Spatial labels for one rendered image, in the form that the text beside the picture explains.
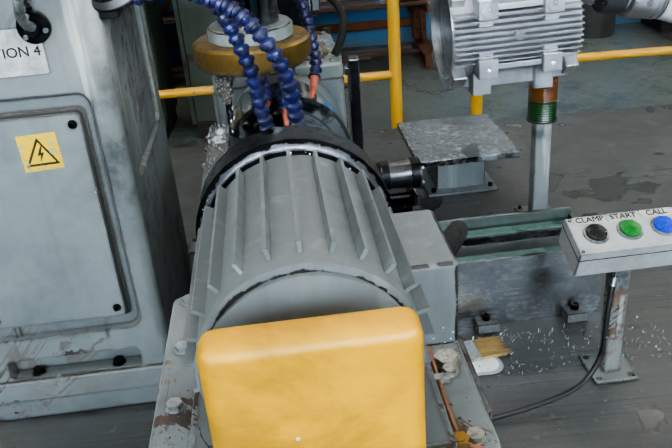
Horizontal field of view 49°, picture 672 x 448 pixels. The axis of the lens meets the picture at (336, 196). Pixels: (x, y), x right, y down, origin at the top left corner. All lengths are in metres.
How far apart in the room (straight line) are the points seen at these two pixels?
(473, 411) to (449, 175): 1.21
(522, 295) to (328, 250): 0.88
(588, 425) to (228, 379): 0.83
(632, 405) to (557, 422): 0.12
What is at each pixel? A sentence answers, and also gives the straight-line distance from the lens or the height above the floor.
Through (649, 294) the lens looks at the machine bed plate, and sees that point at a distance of 1.49.
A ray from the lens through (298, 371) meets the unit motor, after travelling 0.43.
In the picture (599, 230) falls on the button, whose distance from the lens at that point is 1.11.
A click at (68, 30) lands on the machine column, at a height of 1.41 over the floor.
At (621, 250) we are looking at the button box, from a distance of 1.11.
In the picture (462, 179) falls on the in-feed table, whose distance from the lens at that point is 1.83.
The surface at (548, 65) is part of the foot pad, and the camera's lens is 1.19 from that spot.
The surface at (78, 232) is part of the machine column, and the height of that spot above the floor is 1.13.
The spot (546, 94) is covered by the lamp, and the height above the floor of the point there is 1.09.
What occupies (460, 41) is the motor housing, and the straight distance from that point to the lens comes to 1.14.
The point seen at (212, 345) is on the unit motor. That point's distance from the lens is 0.42.
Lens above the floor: 1.60
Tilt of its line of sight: 26 degrees down
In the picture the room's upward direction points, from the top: 5 degrees counter-clockwise
